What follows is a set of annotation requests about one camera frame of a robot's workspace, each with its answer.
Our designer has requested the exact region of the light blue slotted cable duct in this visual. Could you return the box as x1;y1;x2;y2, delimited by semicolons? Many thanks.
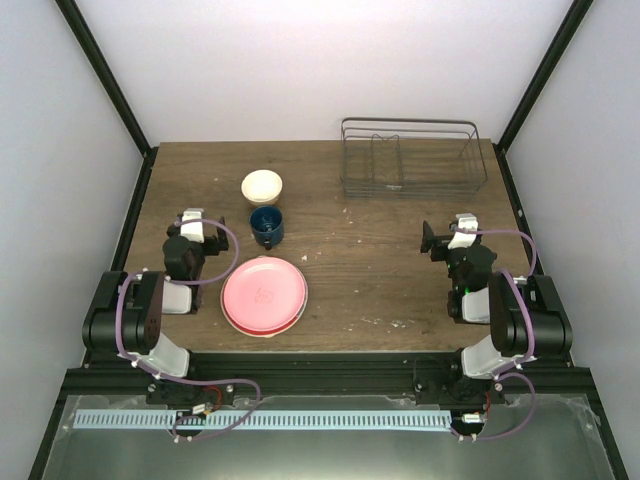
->
73;409;452;432

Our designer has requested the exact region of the cream ceramic bowl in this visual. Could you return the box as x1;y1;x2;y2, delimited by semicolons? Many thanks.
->
241;169;283;206

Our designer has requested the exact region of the red floral plate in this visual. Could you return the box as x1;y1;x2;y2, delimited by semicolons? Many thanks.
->
220;281;308;338

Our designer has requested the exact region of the black aluminium frame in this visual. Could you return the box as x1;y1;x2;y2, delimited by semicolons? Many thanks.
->
29;1;628;479

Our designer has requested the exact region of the pink plastic plate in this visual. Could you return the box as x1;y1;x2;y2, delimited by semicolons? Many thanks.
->
220;256;308;338

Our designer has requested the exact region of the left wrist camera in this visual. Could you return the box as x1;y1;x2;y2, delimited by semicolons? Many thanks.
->
179;208;204;244

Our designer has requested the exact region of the blue ceramic mug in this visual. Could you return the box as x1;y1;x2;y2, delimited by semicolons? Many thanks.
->
249;205;284;250

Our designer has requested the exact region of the black wire dish rack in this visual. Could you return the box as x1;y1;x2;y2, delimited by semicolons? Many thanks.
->
340;117;488;200

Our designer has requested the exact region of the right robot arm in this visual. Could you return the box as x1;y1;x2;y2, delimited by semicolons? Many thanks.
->
420;214;573;403

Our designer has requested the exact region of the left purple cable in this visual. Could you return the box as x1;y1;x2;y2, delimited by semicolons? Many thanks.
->
114;217;262;445

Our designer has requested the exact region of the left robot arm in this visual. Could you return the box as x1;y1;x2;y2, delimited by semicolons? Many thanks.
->
82;209;237;404

